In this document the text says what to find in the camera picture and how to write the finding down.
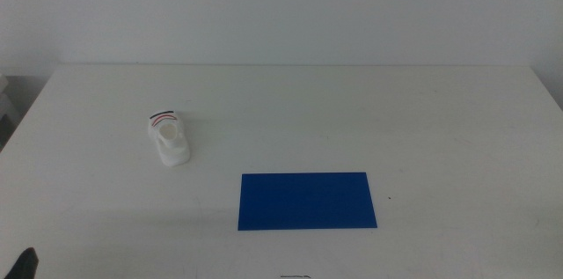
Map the white strappy sandal shoe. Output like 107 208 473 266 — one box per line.
148 110 192 167

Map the blue rectangular mat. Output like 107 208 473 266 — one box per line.
238 172 378 231

